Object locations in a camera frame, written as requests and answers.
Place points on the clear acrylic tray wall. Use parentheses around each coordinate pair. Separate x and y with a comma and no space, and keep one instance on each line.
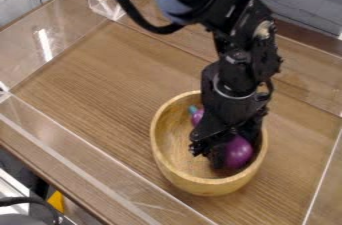
(83,136)

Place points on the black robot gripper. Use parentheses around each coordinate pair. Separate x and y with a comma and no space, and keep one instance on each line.
(240,112)

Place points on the clear acrylic corner bracket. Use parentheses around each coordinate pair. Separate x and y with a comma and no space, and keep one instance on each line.
(107,8)

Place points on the purple toy eggplant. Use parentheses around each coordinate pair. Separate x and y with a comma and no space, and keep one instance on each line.
(238,152)

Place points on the brown wooden bowl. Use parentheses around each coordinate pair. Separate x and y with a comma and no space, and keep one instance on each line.
(189,173)

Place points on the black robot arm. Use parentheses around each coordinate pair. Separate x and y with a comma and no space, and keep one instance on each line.
(236,82)

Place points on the yellow sticker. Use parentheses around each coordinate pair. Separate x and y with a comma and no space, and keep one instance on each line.
(56,201)

